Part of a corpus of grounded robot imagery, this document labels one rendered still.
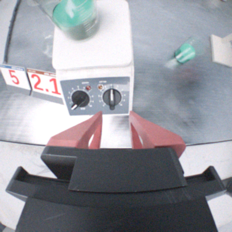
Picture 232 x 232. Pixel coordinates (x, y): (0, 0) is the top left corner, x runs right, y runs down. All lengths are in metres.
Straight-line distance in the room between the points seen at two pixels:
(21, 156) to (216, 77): 0.59
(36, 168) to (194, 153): 0.44
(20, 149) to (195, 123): 0.48
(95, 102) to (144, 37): 0.19
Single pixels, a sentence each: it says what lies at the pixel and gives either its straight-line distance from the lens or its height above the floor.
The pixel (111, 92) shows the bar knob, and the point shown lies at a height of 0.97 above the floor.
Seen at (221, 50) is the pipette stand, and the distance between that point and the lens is 0.41.
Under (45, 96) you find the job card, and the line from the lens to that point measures 0.29.
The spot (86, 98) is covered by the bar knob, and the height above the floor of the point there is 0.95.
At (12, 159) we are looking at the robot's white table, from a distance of 0.42.
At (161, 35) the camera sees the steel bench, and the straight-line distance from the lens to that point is 0.31.
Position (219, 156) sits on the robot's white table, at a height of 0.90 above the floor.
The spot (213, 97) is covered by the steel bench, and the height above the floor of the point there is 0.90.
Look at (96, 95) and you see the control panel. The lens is 0.19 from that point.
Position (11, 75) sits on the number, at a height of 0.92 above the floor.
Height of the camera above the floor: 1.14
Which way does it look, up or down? 84 degrees down
